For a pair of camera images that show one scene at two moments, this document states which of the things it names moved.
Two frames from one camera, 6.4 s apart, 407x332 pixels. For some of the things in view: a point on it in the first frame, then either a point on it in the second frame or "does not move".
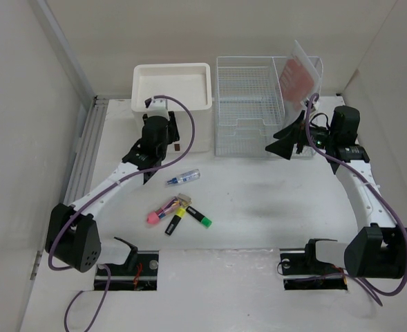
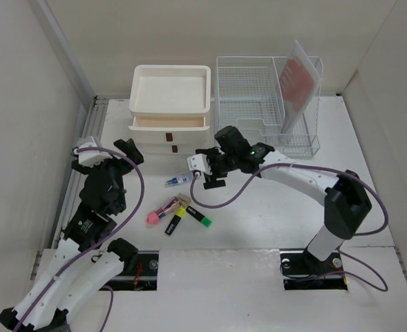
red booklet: [298, 81] does not move
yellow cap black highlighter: [180, 214] does not move
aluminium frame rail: [93, 116] does not move
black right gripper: [285, 146] -> [211, 180]
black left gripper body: [172, 136] -> [117, 167]
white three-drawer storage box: [191, 84] does not move
